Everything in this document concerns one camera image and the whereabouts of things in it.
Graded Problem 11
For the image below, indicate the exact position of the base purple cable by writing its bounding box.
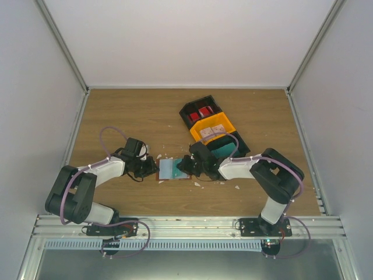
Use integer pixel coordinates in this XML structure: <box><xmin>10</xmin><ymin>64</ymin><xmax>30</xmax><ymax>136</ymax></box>
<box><xmin>100</xmin><ymin>220</ymin><xmax>152</xmax><ymax>260</ymax></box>
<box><xmin>262</xmin><ymin>215</ymin><xmax>312</xmax><ymax>260</ymax></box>

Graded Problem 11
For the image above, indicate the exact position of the teal card stack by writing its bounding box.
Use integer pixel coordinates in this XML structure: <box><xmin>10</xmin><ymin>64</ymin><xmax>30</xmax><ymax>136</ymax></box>
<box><xmin>212</xmin><ymin>142</ymin><xmax>236</xmax><ymax>158</ymax></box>

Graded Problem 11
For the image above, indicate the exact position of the yellow plastic bin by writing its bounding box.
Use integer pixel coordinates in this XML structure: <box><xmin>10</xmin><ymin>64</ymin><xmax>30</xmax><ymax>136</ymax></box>
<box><xmin>189</xmin><ymin>112</ymin><xmax>236</xmax><ymax>145</ymax></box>

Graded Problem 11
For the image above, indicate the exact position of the red card stack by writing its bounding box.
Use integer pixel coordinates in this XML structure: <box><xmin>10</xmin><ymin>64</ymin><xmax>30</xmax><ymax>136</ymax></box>
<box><xmin>198</xmin><ymin>106</ymin><xmax>214</xmax><ymax>118</ymax></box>
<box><xmin>188</xmin><ymin>113</ymin><xmax>200</xmax><ymax>124</ymax></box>

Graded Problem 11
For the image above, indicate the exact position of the grey slotted cable duct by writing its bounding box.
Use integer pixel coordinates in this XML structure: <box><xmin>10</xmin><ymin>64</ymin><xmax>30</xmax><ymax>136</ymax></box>
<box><xmin>44</xmin><ymin>239</ymin><xmax>262</xmax><ymax>252</ymax></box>

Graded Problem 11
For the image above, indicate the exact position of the aluminium front rail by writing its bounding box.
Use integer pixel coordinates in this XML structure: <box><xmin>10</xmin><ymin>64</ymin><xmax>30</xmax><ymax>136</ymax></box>
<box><xmin>31</xmin><ymin>215</ymin><xmax>346</xmax><ymax>240</ymax></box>

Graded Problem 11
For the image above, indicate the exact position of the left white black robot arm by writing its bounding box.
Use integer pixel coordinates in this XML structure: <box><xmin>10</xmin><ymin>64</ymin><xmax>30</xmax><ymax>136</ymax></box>
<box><xmin>44</xmin><ymin>138</ymin><xmax>159</xmax><ymax>236</ymax></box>

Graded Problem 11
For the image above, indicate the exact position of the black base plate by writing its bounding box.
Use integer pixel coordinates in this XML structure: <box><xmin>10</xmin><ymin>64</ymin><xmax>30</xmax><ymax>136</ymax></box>
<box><xmin>237</xmin><ymin>218</ymin><xmax>293</xmax><ymax>237</ymax></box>
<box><xmin>82</xmin><ymin>218</ymin><xmax>139</xmax><ymax>237</ymax></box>

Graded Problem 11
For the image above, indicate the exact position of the black bin with red cards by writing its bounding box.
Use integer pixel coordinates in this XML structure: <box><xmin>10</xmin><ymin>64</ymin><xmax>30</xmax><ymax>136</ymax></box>
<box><xmin>179</xmin><ymin>95</ymin><xmax>222</xmax><ymax>129</ymax></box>

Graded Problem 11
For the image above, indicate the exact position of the white patterned card stack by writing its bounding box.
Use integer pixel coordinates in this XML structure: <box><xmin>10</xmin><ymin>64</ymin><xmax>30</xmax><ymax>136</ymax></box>
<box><xmin>199</xmin><ymin>124</ymin><xmax>226</xmax><ymax>141</ymax></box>

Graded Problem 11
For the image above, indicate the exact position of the upper red card stack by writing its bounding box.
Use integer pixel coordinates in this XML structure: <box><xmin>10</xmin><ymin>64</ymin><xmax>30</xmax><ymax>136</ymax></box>
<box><xmin>198</xmin><ymin>106</ymin><xmax>214</xmax><ymax>118</ymax></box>

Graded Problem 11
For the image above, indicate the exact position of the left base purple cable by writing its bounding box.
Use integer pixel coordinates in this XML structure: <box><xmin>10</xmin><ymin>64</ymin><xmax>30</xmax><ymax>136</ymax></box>
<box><xmin>100</xmin><ymin>220</ymin><xmax>152</xmax><ymax>260</ymax></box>

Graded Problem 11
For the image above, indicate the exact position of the black bin with teal cards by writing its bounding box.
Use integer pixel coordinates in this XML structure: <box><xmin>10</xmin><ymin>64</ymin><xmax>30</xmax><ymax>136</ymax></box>
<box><xmin>207</xmin><ymin>131</ymin><xmax>251</xmax><ymax>158</ymax></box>

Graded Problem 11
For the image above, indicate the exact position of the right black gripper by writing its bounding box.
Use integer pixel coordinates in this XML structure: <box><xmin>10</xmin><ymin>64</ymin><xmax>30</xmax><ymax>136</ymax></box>
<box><xmin>177</xmin><ymin>155</ymin><xmax>207</xmax><ymax>177</ymax></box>

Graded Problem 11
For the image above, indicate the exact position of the brown leather card holder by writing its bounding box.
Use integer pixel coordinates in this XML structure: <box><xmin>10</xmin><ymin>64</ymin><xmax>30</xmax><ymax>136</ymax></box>
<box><xmin>156</xmin><ymin>158</ymin><xmax>191</xmax><ymax>181</ymax></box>

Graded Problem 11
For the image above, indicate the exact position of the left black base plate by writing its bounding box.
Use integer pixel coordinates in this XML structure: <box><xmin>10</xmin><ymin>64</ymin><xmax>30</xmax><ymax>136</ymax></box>
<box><xmin>82</xmin><ymin>218</ymin><xmax>139</xmax><ymax>237</ymax></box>

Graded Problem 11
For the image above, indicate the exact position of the lower red card stack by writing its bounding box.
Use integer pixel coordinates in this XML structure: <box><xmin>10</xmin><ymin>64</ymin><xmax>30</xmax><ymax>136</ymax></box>
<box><xmin>188</xmin><ymin>113</ymin><xmax>200</xmax><ymax>124</ymax></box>

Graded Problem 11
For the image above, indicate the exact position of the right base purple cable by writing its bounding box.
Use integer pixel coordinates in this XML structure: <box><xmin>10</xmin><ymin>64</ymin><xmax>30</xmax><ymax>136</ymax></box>
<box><xmin>262</xmin><ymin>215</ymin><xmax>312</xmax><ymax>260</ymax></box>

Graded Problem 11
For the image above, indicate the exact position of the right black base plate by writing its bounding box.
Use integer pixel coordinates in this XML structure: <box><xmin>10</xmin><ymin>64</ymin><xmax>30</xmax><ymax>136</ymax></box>
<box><xmin>237</xmin><ymin>218</ymin><xmax>293</xmax><ymax>237</ymax></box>

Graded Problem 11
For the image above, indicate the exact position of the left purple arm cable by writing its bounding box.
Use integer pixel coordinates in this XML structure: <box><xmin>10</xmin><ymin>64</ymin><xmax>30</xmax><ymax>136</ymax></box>
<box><xmin>59</xmin><ymin>125</ymin><xmax>129</xmax><ymax>225</ymax></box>

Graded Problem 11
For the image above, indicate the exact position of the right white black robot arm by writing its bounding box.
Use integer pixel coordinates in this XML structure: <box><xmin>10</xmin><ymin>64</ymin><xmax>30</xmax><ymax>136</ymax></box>
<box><xmin>177</xmin><ymin>142</ymin><xmax>304</xmax><ymax>236</ymax></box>

